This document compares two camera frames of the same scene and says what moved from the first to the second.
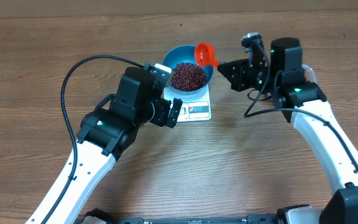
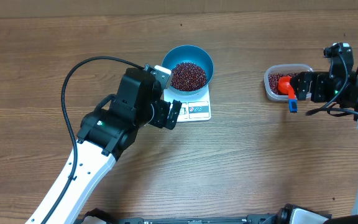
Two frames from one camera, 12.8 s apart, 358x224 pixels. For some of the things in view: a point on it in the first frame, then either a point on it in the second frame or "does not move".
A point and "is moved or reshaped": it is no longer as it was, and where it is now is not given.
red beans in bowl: [188, 76] does not move
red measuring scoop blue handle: [205, 55] is moved or reshaped
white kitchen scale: [195, 107] does not move
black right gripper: [239, 74] → [308, 86]
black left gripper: [163, 108] does not move
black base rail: [197, 220] does not move
